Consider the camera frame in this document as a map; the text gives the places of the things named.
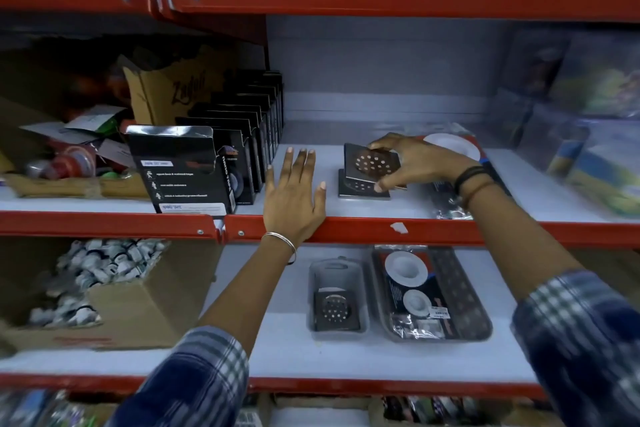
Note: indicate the brown cardboard box with script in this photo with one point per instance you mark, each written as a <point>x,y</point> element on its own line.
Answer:
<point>170,91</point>

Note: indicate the blue plaid left shirt sleeve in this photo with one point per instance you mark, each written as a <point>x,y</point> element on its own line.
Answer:
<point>190,381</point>

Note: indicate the stack of colourful clear packets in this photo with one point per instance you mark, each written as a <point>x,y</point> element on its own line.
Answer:
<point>590,131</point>

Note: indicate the person's left forearm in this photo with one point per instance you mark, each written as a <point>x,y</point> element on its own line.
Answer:
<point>250,291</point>

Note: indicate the person's right hand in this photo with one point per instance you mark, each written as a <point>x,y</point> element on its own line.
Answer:
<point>425,164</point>

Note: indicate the pile of white pipe fittings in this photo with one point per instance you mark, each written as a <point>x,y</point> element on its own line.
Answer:
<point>100,266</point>

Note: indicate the clear pack with drain cover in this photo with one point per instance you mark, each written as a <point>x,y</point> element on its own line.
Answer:
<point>337,306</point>

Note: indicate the heap of glossy packets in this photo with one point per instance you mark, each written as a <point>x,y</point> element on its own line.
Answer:
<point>45,409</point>

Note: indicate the row of black boxes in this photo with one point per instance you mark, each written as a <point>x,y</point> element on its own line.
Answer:
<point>190,166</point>

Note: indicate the person's left little finger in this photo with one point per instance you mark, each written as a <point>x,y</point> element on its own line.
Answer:
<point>270,186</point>

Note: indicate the person's left middle finger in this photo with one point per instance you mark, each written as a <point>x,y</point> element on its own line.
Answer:
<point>300,169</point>

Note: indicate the blue plaid right shirt sleeve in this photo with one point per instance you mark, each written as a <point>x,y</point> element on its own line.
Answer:
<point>585,341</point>

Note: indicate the white paper card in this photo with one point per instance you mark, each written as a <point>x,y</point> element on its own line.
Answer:
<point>75,124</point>

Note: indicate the sink strainer blister pack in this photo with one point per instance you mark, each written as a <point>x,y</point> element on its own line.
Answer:
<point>430,291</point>
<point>450,201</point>

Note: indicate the large brown cardboard box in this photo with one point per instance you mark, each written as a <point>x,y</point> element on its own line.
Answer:
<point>150,301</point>

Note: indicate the person's left hand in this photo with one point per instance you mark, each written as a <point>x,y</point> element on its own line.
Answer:
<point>292,206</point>

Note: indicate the square steel drain cover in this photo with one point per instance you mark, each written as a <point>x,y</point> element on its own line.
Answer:
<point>367,161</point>
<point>357,190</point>

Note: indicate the row of dark packets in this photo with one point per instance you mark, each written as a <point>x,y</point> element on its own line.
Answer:
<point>435,411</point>

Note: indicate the red round plastic item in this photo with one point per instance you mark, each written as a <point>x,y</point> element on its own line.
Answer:
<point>75,161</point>

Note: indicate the black wrist bands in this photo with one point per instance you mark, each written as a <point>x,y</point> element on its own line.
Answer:
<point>470,179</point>

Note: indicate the cardboard tray of mixed goods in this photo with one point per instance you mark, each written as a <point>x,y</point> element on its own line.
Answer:
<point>60,184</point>

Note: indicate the blue plaid shirt sleeve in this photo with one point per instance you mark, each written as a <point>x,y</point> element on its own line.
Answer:
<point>190,381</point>
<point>585,341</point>

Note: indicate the person's right forearm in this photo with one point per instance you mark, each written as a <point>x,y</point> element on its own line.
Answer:
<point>520,241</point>

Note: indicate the silver wrist bangle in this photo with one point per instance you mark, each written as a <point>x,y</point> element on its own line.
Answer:
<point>280,237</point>

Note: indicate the person's left thumb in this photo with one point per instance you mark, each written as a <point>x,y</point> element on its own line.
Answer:
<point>320,199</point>

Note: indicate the person's right thumb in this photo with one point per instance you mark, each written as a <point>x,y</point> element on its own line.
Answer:
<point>389,180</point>

